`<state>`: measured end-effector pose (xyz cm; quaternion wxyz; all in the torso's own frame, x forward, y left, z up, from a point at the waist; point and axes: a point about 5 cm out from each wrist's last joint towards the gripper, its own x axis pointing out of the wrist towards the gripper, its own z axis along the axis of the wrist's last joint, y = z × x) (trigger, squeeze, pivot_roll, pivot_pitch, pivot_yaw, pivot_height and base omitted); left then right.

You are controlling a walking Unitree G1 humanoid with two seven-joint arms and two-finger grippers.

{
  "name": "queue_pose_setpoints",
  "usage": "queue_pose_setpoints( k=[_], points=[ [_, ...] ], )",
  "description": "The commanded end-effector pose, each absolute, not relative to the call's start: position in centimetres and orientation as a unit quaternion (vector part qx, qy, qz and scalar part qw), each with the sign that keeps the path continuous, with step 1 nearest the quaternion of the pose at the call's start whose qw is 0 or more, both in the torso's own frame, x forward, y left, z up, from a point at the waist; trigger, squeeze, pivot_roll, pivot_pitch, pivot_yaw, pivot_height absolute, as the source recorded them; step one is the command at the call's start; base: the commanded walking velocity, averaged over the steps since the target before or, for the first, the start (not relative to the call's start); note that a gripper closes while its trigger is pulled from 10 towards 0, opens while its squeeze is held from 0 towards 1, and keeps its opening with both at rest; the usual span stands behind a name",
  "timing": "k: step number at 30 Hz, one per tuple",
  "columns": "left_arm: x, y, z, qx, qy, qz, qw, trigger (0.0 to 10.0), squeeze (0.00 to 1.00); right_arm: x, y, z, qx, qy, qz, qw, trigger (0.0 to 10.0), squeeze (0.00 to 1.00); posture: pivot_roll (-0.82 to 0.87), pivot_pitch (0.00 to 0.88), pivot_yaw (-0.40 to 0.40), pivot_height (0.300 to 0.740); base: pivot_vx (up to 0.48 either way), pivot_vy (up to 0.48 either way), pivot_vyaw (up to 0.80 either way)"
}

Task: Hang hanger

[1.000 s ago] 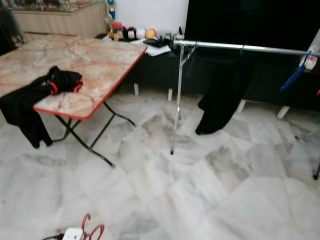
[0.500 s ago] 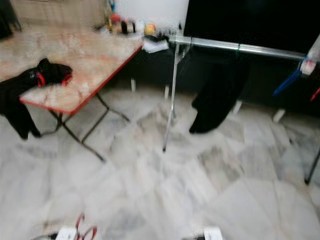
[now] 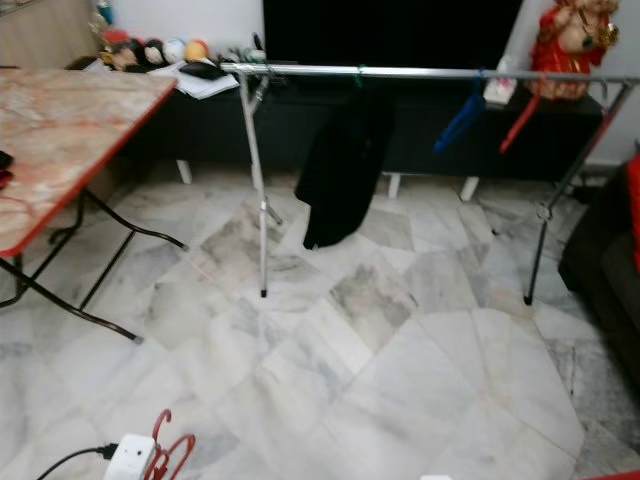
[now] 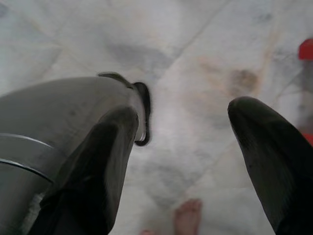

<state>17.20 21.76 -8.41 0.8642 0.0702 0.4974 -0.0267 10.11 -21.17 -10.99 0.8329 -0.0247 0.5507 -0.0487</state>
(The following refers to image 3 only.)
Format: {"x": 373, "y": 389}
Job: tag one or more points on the black TV console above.
{"x": 420, "y": 135}

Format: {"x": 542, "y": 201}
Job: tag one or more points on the silver clothes rack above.
{"x": 420, "y": 73}

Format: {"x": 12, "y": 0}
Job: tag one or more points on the black flat TV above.
{"x": 390, "y": 30}

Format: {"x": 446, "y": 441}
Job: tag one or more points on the white pink tissue box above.
{"x": 498, "y": 92}

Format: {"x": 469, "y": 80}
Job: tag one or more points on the white round doll head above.
{"x": 175, "y": 49}

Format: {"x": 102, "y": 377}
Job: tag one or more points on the black shirt with small logo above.
{"x": 345, "y": 165}

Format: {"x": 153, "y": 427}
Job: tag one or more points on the red plastic stool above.
{"x": 615, "y": 476}

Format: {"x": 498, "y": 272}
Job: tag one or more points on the green plastic hanger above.
{"x": 359, "y": 76}

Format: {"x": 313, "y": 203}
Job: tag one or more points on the red laughing Buddha statue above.
{"x": 570, "y": 45}

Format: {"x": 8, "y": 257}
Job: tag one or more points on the blue plastic hanger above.
{"x": 460, "y": 122}

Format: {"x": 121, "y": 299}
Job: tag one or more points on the white paper stack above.
{"x": 218, "y": 88}

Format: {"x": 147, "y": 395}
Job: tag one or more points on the marble top folding table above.
{"x": 80, "y": 140}

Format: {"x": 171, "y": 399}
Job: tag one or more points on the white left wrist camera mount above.
{"x": 130, "y": 458}

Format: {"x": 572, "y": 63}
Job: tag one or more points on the black flat pouch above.
{"x": 205, "y": 70}

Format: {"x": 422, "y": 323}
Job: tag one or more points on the light wooden cabinet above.
{"x": 50, "y": 35}

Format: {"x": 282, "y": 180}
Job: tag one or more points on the orange round doll head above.
{"x": 197, "y": 50}

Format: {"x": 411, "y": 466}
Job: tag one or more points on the red plastic hanger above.
{"x": 157, "y": 428}
{"x": 520, "y": 125}

